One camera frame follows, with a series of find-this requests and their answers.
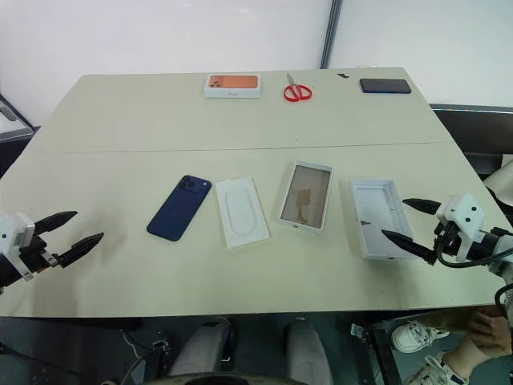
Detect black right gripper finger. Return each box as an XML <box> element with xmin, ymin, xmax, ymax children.
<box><xmin>402</xmin><ymin>198</ymin><xmax>442</xmax><ymax>215</ymax></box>
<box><xmin>381</xmin><ymin>229</ymin><xmax>437</xmax><ymax>265</ymax></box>

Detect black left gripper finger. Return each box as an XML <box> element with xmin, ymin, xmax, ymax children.
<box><xmin>34</xmin><ymin>211</ymin><xmax>78</xmax><ymax>233</ymax></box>
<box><xmin>59</xmin><ymin>232</ymin><xmax>104</xmax><ymax>268</ymax></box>

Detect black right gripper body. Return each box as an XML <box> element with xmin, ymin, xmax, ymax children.
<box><xmin>433</xmin><ymin>220</ymin><xmax>462</xmax><ymax>257</ymax></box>

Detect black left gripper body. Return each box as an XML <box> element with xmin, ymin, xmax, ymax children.
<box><xmin>18</xmin><ymin>229</ymin><xmax>63</xmax><ymax>280</ymax></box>

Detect dark blue smartphone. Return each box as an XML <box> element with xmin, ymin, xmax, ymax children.
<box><xmin>146</xmin><ymin>174</ymin><xmax>212</xmax><ymax>243</ymax></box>

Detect white moulded insert tray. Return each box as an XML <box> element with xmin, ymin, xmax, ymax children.
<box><xmin>215</xmin><ymin>175</ymin><xmax>270</xmax><ymax>251</ymax></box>

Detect orange printed phone box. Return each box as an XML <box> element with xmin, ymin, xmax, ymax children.
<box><xmin>204</xmin><ymin>73</ymin><xmax>264</xmax><ymax>100</ymax></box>

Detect person's bare hand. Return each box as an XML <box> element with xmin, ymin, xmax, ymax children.
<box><xmin>466</xmin><ymin>305</ymin><xmax>513</xmax><ymax>362</ymax></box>

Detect white rounded object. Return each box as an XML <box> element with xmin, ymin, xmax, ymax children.
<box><xmin>482</xmin><ymin>156</ymin><xmax>513</xmax><ymax>210</ymax></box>

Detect white sneaker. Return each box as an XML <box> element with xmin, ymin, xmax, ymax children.
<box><xmin>390</xmin><ymin>319</ymin><xmax>450</xmax><ymax>355</ymax></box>
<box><xmin>403</xmin><ymin>350</ymin><xmax>471</xmax><ymax>385</ymax></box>

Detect dark side table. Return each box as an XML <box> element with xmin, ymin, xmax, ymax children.
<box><xmin>428</xmin><ymin>103</ymin><xmax>513</xmax><ymax>177</ymax></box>

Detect metal framed glass rack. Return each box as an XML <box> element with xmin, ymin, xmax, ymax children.
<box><xmin>0</xmin><ymin>91</ymin><xmax>41</xmax><ymax>142</ymax></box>

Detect black smartphone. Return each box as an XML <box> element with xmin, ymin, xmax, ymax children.
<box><xmin>358</xmin><ymin>77</ymin><xmax>413</xmax><ymax>95</ymax></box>

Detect grey robot leg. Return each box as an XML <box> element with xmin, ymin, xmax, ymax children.
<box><xmin>283</xmin><ymin>317</ymin><xmax>334</xmax><ymax>385</ymax></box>
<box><xmin>167</xmin><ymin>318</ymin><xmax>236</xmax><ymax>379</ymax></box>

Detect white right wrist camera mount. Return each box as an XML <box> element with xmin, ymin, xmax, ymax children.
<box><xmin>435</xmin><ymin>192</ymin><xmax>493</xmax><ymax>261</ymax></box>

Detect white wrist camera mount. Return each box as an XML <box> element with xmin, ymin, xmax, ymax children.
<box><xmin>0</xmin><ymin>211</ymin><xmax>37</xmax><ymax>282</ymax></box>
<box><xmin>435</xmin><ymin>192</ymin><xmax>493</xmax><ymax>261</ymax></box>

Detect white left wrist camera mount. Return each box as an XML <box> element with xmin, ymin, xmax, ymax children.
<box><xmin>0</xmin><ymin>211</ymin><xmax>37</xmax><ymax>282</ymax></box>

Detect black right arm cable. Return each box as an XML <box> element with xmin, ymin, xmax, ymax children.
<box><xmin>436</xmin><ymin>246</ymin><xmax>513</xmax><ymax>270</ymax></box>

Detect black metal bracket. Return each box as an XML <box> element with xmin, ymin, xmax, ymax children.
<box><xmin>350</xmin><ymin>318</ymin><xmax>402</xmax><ymax>385</ymax></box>

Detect red handled scissors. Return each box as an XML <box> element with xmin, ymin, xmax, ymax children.
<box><xmin>283</xmin><ymin>72</ymin><xmax>313</xmax><ymax>103</ymax></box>

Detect grey wall post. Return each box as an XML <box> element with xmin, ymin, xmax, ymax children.
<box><xmin>319</xmin><ymin>0</ymin><xmax>342</xmax><ymax>70</ymax></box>

